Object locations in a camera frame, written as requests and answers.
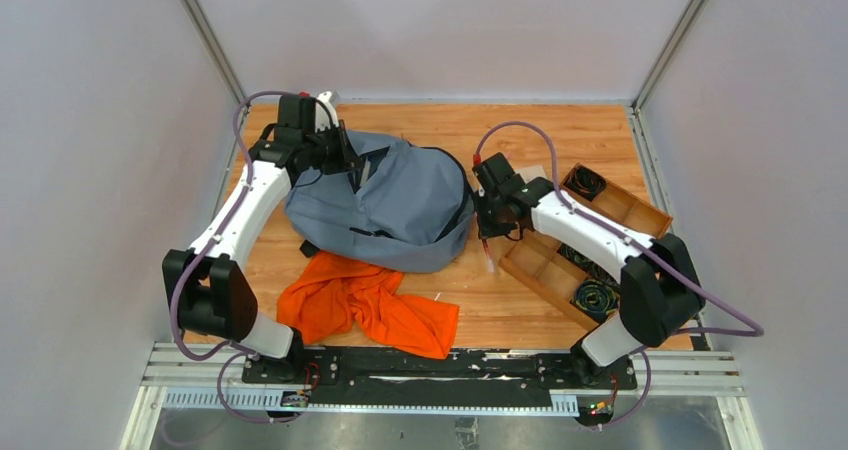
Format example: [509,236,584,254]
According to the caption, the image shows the red pen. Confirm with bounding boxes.
[480,239,496,274]

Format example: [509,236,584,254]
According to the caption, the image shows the beige wallet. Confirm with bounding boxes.
[515,164,548,183]

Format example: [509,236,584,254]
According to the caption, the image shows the blue grey backpack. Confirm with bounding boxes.
[284,131,474,273]

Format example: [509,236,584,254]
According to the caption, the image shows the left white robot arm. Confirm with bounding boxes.
[162,90,362,383]

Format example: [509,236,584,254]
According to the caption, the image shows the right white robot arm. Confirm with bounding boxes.
[473,153,705,388]

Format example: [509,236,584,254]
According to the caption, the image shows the wooden compartment tray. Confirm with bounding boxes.
[499,163,672,330]

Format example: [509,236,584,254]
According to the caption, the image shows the orange cloth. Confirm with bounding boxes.
[276,251,459,360]

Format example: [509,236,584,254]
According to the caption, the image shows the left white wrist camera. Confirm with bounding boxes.
[315,90,341,134]

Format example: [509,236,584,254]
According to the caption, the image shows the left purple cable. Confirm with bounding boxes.
[168,90,313,426]

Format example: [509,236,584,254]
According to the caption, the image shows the purple cable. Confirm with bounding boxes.
[168,90,313,426]
[471,121,766,430]

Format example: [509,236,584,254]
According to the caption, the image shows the coiled cable in tray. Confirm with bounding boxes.
[571,278,623,324]

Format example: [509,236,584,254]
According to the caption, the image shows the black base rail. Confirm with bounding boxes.
[241,346,637,408]

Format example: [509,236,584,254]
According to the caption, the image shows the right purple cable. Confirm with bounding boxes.
[471,121,766,430]

